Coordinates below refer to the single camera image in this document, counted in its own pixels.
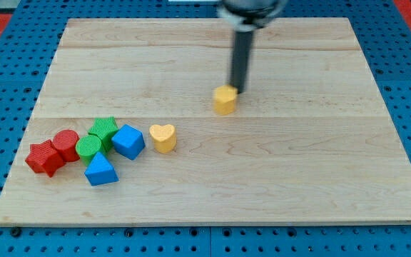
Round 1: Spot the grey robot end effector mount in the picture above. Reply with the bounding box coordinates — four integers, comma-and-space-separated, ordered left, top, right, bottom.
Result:
217, 0, 288, 31

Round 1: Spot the red star block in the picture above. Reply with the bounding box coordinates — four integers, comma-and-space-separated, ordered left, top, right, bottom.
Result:
25, 139, 66, 178

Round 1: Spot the yellow heart block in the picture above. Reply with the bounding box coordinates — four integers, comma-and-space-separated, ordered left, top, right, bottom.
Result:
149, 124, 177, 153

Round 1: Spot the green star block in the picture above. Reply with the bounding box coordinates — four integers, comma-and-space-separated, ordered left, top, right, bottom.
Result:
88, 116, 118, 151

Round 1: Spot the yellow hexagon block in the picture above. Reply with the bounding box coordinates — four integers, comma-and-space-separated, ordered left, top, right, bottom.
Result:
213, 85, 238, 115

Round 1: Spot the blue cube block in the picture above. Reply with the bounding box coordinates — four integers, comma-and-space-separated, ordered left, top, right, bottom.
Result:
111, 124, 146, 161

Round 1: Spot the blue triangle block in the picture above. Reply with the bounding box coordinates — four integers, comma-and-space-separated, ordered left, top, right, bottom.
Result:
84, 152, 119, 186

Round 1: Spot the wooden board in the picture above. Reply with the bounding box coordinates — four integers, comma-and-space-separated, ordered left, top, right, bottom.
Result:
0, 18, 411, 227

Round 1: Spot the green cylinder block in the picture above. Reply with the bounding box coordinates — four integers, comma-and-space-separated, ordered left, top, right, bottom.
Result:
75, 135, 104, 166

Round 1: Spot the red cylinder block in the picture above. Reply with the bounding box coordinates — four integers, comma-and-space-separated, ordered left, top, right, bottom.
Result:
53, 129, 79, 162

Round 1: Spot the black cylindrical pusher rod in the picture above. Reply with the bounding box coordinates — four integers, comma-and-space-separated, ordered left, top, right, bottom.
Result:
228, 31, 254, 94

